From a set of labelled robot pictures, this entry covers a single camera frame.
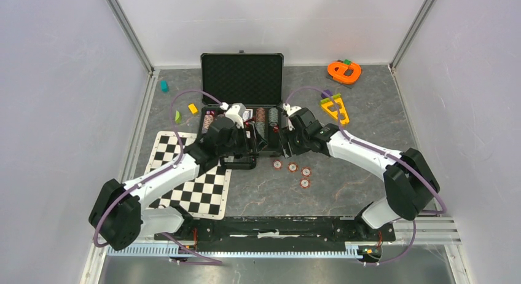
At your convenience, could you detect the green half-round block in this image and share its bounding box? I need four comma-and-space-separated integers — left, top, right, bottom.
174, 111, 182, 125

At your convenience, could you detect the brown poker chip roll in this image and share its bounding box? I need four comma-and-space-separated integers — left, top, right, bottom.
255, 108, 266, 125

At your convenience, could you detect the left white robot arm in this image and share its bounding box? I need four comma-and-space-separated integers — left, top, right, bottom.
88, 103, 252, 250

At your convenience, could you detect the orange toy track piece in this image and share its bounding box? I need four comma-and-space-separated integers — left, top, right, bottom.
327, 60, 362, 85

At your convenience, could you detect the yellow toy block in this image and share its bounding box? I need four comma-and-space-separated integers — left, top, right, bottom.
188, 103, 199, 115

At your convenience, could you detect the red white poker chip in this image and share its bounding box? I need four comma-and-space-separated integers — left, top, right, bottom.
272, 160, 282, 170
299, 178, 310, 189
300, 167, 311, 178
288, 162, 299, 173

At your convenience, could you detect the black poker carrying case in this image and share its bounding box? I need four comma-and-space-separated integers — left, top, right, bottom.
200, 51, 284, 170

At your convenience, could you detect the pink brown chip roll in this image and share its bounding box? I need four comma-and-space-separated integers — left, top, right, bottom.
202, 114, 214, 133

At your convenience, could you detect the grey green chip roll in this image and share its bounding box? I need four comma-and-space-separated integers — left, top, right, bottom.
268, 108, 279, 127

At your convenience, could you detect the black white chessboard mat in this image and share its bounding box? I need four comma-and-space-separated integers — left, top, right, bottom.
145, 131, 232, 220

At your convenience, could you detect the green blue chip roll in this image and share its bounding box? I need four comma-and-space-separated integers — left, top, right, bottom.
256, 122, 265, 138

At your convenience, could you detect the teal toy block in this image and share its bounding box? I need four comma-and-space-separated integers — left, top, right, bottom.
160, 81, 169, 93

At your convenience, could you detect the yellow triangle toy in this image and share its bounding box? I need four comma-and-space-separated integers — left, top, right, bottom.
320, 93, 350, 126

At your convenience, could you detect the purple toy block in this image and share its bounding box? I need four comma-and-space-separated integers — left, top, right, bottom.
321, 90, 332, 99

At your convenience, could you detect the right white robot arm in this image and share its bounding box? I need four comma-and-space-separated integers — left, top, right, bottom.
280, 103, 440, 240

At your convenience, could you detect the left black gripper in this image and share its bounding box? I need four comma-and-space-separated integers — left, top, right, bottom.
217, 122, 268, 157

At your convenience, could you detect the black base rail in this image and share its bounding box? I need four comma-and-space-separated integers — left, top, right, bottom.
154, 216, 396, 266

